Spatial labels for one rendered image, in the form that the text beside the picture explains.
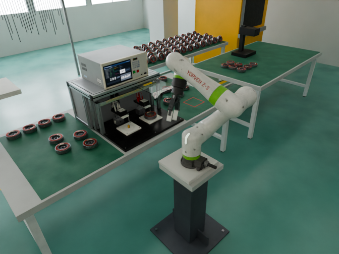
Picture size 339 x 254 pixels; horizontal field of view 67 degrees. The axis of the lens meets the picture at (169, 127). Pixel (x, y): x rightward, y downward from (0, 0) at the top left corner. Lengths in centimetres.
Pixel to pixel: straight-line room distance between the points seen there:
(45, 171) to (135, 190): 104
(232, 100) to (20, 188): 141
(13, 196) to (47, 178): 21
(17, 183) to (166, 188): 137
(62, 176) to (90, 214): 81
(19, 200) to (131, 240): 97
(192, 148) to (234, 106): 45
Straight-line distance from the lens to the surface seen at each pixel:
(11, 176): 205
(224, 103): 136
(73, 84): 227
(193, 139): 161
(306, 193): 292
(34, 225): 189
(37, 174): 197
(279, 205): 270
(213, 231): 236
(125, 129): 215
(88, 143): 209
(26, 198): 182
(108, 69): 205
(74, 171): 189
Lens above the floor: 192
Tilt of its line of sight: 32 degrees down
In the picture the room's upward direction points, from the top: 2 degrees counter-clockwise
